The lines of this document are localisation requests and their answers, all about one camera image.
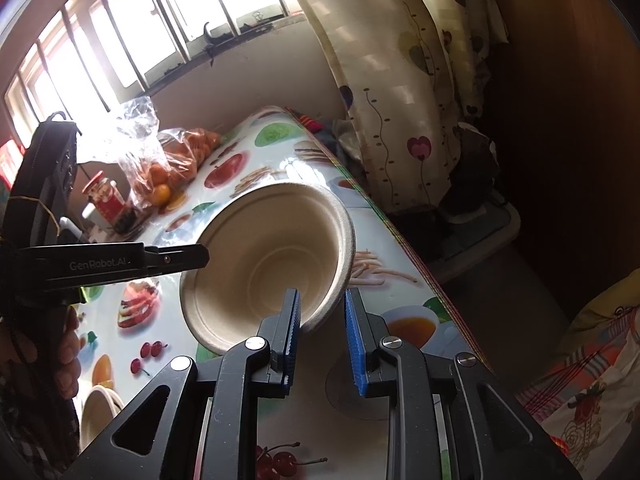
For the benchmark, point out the plastic bag of oranges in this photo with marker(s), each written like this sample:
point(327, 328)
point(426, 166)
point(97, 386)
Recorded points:
point(170, 160)

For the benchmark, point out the person's checkered clothing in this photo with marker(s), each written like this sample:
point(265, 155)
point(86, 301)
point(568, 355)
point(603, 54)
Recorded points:
point(30, 425)

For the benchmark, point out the grey storage box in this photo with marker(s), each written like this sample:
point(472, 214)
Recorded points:
point(480, 240)

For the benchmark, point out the barred window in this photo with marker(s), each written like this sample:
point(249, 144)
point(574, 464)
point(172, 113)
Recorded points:
point(125, 35)

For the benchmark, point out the black hook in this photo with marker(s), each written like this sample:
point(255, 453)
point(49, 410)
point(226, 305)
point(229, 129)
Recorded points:
point(207, 34)

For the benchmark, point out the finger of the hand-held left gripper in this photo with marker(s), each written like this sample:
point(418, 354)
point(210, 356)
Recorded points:
point(185, 257)

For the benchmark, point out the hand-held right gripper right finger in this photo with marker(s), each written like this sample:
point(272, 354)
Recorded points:
point(355, 345)

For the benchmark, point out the fruit printed tablecloth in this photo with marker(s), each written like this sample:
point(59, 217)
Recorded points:
point(395, 240)

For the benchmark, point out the red label jar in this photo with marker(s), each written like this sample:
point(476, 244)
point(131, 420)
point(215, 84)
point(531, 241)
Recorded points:
point(110, 205)

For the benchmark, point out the dark wooden cabinet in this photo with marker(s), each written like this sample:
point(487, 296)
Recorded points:
point(575, 110)

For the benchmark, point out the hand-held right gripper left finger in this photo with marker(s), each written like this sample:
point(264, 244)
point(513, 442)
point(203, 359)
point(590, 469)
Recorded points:
point(292, 340)

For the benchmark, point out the floral printed blanket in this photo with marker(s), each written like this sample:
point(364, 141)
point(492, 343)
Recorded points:
point(590, 400)

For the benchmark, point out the beige paper bowl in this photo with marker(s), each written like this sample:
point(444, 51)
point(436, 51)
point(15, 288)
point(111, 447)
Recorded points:
point(260, 260)
point(97, 415)

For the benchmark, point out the dark clothes pile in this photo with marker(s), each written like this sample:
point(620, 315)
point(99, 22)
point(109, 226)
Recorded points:
point(475, 170)

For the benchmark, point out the person's left hand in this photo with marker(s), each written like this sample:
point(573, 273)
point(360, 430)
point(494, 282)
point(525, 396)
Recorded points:
point(70, 345)

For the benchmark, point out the heart printed curtain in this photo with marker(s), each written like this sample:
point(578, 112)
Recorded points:
point(400, 85)

